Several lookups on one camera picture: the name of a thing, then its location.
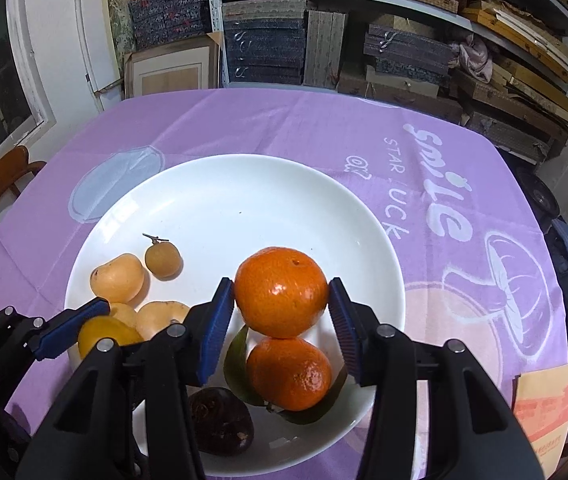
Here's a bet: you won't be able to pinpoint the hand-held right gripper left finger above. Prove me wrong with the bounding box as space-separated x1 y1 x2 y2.
16 276 237 480

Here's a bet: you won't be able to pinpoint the brown paper envelope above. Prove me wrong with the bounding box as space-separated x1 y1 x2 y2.
512 360 568 471

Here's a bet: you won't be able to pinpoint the orange mandarin with leaves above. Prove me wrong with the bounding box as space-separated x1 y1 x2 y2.
223 324 349 426

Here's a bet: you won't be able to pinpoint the brown wooden chair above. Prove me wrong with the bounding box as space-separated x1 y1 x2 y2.
0 145 47 281

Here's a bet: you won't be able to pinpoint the stack of dark blue boxes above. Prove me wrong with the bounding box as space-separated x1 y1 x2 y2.
221 0 309 86

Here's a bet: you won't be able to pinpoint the white metal shelf rack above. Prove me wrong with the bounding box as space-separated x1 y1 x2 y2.
124 0 568 166

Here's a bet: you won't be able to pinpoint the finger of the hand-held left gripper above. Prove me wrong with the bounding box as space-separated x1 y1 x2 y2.
0 297 111 362

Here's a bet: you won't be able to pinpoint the pink crumpled cloth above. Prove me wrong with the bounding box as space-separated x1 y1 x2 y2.
451 30 494 83

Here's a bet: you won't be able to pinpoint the green patterned panel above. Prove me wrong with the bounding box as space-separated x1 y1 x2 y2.
105 0 135 86

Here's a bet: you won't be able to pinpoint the white oval plate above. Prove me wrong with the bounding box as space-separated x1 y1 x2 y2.
64 154 407 477

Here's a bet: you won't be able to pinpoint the upright grey boxes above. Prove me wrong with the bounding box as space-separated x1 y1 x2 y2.
304 9 347 88

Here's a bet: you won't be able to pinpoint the oval yellow loquat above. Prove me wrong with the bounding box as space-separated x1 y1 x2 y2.
106 302 138 331

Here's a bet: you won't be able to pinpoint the white leaning board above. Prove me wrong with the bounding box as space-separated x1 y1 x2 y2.
74 0 127 111

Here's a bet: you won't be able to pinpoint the black round wheel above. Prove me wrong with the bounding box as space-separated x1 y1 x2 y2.
514 167 562 221

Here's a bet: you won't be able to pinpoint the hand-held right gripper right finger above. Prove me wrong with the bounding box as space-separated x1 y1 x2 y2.
328 276 547 480

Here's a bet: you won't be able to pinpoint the yellow round tomato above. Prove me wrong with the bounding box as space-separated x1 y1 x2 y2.
77 316 145 360

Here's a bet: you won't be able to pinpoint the large dark water chestnut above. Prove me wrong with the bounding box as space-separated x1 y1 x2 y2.
187 386 255 457

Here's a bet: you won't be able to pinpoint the brown longan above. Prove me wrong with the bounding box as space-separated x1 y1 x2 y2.
142 232 182 281

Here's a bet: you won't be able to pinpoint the framed picture in cardboard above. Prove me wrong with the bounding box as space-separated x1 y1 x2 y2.
124 32 225 100

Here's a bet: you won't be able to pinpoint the stack of grey flat boxes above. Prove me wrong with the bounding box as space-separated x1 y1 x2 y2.
364 15 457 86

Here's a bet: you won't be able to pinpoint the stack of blue floral boxes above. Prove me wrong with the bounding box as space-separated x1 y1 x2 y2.
129 0 212 53

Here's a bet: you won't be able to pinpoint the stack of wooden frames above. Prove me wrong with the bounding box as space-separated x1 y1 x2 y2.
456 0 568 161

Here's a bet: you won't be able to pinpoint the yellow loquat with dark tip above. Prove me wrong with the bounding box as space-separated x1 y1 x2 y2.
89 254 145 298

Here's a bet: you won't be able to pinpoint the plain orange mandarin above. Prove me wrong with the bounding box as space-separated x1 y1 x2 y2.
234 246 329 339

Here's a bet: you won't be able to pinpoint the purple printed tablecloth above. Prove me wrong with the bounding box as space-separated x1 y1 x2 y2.
0 87 568 480

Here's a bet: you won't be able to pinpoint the round pale yellow loquat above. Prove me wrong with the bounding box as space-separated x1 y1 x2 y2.
135 301 191 341

